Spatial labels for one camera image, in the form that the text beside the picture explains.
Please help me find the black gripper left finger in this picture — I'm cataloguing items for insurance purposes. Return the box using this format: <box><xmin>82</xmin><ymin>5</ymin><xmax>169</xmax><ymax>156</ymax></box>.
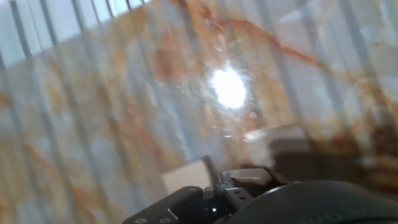
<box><xmin>215</xmin><ymin>171</ymin><xmax>256</xmax><ymax>210</ymax></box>

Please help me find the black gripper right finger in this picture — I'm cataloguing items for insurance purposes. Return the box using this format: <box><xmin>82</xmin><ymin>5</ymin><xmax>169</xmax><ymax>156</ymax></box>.
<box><xmin>264</xmin><ymin>168</ymin><xmax>289</xmax><ymax>189</ymax></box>

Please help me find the small wooden cube block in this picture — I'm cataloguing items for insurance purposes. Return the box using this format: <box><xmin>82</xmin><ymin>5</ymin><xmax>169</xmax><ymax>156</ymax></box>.
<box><xmin>228</xmin><ymin>167</ymin><xmax>273</xmax><ymax>188</ymax></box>

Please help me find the medium wooden cube block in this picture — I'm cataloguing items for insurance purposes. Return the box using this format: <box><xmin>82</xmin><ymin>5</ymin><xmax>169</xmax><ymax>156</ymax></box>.
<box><xmin>160</xmin><ymin>158</ymin><xmax>218</xmax><ymax>195</ymax></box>

